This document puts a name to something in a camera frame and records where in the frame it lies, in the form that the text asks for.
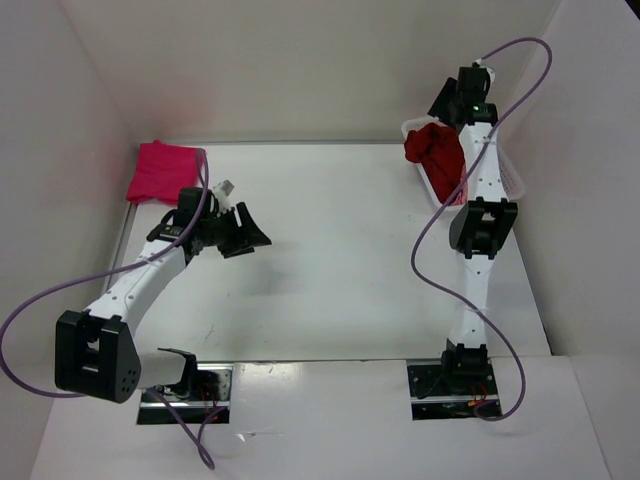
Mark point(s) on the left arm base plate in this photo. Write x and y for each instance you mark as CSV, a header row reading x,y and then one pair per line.
x,y
209,394

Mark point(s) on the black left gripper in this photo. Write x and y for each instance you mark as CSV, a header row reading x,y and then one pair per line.
x,y
248,235

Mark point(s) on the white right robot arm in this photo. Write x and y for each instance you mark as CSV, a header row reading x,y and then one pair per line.
x,y
481,226

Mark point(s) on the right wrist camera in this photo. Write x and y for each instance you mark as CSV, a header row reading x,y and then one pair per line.
x,y
480,63

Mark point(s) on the magenta pink t shirt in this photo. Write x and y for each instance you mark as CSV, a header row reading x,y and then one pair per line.
x,y
162,171

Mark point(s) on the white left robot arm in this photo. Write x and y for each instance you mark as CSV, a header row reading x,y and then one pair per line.
x,y
95,352

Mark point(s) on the dark red t shirt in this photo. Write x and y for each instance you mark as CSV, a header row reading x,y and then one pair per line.
x,y
437,150

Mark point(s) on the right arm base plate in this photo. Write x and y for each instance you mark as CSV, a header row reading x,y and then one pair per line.
x,y
433,396

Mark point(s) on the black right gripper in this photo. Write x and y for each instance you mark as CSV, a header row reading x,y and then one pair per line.
x,y
439,106

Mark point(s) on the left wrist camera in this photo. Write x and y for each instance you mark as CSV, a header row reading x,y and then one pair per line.
x,y
223,190

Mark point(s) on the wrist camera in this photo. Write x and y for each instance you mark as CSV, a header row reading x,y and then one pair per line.
x,y
480,63
223,190

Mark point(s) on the light pink t shirt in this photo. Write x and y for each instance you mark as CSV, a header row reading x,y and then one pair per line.
x,y
462,196

